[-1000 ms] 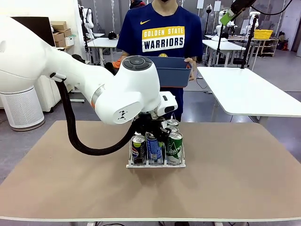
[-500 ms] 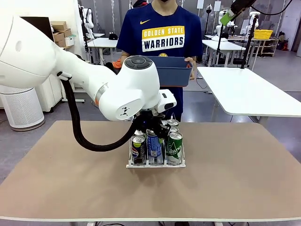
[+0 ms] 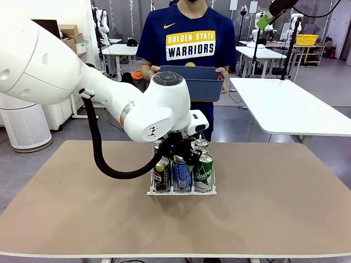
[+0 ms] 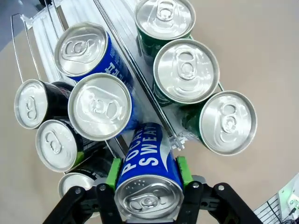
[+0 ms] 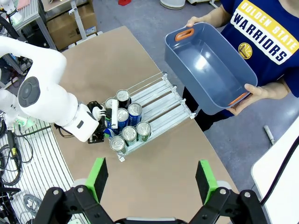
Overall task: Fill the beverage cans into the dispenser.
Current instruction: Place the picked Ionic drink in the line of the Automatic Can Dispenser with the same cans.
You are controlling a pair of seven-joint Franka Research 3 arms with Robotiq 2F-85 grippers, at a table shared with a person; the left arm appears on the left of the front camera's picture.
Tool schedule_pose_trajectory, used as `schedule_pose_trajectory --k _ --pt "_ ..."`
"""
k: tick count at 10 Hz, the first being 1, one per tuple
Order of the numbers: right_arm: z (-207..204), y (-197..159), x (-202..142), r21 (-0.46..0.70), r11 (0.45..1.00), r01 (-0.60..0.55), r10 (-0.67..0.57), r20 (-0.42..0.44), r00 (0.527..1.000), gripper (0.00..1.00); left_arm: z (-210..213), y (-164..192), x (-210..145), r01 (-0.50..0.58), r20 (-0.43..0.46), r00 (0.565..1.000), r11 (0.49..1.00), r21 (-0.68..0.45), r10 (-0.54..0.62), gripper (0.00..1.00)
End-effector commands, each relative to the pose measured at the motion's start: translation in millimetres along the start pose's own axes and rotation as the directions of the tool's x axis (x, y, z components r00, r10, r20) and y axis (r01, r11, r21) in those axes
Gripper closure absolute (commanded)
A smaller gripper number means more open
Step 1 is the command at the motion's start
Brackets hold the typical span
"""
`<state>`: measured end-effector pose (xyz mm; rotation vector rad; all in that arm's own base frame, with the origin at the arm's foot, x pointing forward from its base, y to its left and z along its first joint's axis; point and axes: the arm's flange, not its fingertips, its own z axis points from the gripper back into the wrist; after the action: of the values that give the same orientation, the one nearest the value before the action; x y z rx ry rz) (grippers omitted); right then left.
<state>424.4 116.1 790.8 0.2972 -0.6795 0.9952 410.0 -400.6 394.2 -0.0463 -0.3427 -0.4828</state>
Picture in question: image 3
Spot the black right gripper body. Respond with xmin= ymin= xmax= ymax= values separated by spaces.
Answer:
xmin=268 ymin=0 xmax=299 ymax=19

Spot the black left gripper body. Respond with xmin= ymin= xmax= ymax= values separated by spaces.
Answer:
xmin=161 ymin=132 xmax=194 ymax=156

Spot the blue beverage can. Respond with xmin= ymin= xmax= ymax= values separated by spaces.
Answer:
xmin=172 ymin=155 xmax=191 ymax=191

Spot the blue plastic bin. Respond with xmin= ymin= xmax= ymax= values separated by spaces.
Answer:
xmin=158 ymin=65 xmax=225 ymax=102

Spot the white clear can dispenser rack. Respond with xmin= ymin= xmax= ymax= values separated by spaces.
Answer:
xmin=146 ymin=130 xmax=218 ymax=197

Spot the person's left hand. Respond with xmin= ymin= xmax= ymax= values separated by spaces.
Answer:
xmin=216 ymin=66 xmax=230 ymax=94

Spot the person's right hand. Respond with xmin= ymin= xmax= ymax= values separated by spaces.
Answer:
xmin=141 ymin=65 xmax=162 ymax=83

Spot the thin black stand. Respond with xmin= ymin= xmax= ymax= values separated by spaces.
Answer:
xmin=251 ymin=27 xmax=265 ymax=77

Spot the white background table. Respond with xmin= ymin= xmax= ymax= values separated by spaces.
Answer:
xmin=235 ymin=45 xmax=287 ymax=79

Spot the black tripod stand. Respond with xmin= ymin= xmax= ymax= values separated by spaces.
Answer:
xmin=273 ymin=16 xmax=302 ymax=81

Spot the yellow plastic basket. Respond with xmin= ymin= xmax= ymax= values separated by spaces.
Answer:
xmin=296 ymin=34 xmax=319 ymax=47

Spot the light wooden shelf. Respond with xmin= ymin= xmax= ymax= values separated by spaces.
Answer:
xmin=292 ymin=43 xmax=326 ymax=67

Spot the person in blue shirt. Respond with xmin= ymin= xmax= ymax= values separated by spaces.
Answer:
xmin=136 ymin=0 xmax=237 ymax=143

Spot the black jacket on chair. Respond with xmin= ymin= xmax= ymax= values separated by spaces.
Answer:
xmin=120 ymin=72 xmax=150 ymax=93

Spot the large white table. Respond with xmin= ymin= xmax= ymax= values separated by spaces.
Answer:
xmin=229 ymin=77 xmax=351 ymax=146

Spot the small white side table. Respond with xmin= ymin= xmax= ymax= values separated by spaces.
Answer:
xmin=70 ymin=93 xmax=100 ymax=120

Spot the white background desk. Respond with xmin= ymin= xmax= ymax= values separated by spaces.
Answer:
xmin=101 ymin=43 xmax=143 ymax=83

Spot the white cabinet desk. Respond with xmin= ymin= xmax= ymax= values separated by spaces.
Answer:
xmin=42 ymin=93 xmax=107 ymax=131

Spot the white box with teal lid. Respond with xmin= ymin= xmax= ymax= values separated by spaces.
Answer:
xmin=76 ymin=41 xmax=90 ymax=55

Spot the white air purifier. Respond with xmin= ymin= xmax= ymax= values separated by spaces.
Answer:
xmin=0 ymin=92 xmax=53 ymax=153

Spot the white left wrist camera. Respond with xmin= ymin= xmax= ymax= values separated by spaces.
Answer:
xmin=188 ymin=109 xmax=210 ymax=137

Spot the black left arm cable sleeve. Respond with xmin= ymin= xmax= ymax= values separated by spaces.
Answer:
xmin=79 ymin=88 xmax=167 ymax=180

